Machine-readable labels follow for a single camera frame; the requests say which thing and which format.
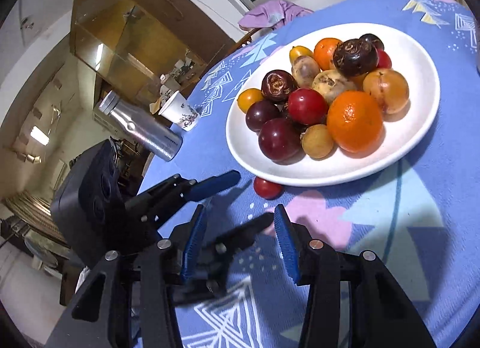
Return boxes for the tan passion fruit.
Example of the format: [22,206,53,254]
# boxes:
[312,69,358,105]
[291,55,321,88]

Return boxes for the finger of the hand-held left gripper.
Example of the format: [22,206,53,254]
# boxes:
[174,213,275,304]
[125,170,242,229]

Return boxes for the purple cloth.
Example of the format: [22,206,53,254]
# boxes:
[239,0,314,31]

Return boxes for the speckled orange passion fruit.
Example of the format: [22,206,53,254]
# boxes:
[362,68,410,115]

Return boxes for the dark brown wrinkled passion fruit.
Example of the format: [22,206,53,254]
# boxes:
[332,38,377,77]
[261,69,294,104]

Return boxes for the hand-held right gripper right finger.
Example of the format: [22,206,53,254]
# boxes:
[273,203,437,348]

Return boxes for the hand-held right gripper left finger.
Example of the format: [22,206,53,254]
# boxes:
[45,204,209,348]

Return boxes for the white paper cup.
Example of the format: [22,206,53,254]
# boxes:
[158,91,199,132]

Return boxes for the stainless steel bottle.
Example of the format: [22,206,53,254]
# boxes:
[94,91,183,162]

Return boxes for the white oval plate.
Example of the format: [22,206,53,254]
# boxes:
[226,23,441,187]

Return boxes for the wooden glass-front cabinet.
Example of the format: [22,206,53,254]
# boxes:
[69,0,241,104]

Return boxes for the small round tan fruit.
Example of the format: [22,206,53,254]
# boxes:
[301,124,335,159]

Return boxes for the orange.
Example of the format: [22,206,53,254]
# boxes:
[326,90,384,153]
[313,38,344,71]

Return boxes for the dark red plum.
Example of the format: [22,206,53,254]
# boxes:
[258,118,303,163]
[245,99,282,133]

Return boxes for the blue printed tablecloth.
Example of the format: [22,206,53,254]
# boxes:
[137,0,480,348]

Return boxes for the wooden chair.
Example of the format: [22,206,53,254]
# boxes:
[230,27,263,56]

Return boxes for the red tomato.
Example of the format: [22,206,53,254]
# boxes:
[254,177,284,200]
[287,88,330,126]
[376,50,393,70]

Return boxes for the small yellow-orange fruit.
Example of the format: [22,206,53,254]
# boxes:
[237,88,265,114]
[289,45,314,64]

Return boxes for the smooth dark purple passion fruit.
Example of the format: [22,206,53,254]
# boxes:
[359,33,385,52]

